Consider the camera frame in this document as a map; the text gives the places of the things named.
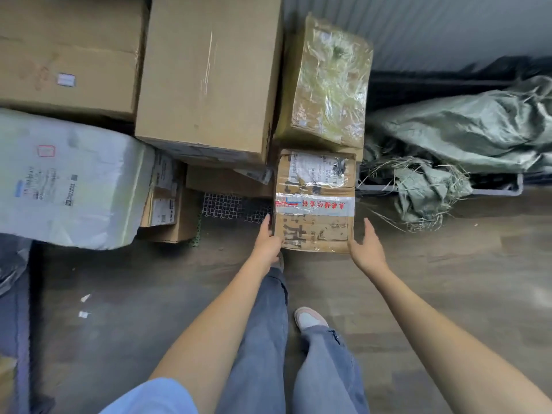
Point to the person's left hand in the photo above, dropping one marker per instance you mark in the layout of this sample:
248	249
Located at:
265	247

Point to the person's right hand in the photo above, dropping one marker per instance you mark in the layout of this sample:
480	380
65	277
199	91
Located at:
371	254

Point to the person's right thumb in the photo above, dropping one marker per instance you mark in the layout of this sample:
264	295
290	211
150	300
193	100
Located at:
355	247

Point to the person's left thumb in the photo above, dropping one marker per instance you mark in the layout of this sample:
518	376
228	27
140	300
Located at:
277	245

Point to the small taped cardboard box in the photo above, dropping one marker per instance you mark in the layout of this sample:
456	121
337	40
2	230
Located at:
317	198

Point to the person's right forearm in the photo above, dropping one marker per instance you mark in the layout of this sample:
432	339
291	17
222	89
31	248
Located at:
444	336

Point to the person's left forearm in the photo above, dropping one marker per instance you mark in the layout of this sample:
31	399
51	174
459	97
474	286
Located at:
211	327

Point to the pink and white shoe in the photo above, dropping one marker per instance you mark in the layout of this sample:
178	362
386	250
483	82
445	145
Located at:
309	318

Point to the flat cardboard box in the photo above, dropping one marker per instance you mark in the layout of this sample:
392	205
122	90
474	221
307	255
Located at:
220	181

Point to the small frayed green woven sack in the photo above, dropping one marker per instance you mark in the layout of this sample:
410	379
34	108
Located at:
425	189

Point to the grey-blue jeans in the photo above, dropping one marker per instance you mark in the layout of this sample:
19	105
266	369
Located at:
267	362

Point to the small cardboard box white labels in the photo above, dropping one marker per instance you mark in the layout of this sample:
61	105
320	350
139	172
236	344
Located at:
166	202

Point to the grey plastic crate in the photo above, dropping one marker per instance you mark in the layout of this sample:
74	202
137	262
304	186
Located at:
496	185

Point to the large green woven sack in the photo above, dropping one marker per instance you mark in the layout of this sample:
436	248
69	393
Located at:
465	129

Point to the cardboard box wrapped clear tape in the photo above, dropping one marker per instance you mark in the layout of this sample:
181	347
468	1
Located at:
327	86

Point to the large plain cardboard box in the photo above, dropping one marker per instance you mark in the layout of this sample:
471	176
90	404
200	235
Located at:
207	77

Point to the light blue shirt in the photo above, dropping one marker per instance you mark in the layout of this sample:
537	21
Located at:
151	398

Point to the white paper scrap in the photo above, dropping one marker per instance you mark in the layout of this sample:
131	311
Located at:
85	298
83	315

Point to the white wrapped parcel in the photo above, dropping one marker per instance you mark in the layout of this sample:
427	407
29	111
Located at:
64	181

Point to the dark blue cart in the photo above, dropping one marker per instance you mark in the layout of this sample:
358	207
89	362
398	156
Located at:
15	306

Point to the wide cardboard box small sticker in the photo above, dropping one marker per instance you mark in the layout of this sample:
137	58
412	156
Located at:
64	51

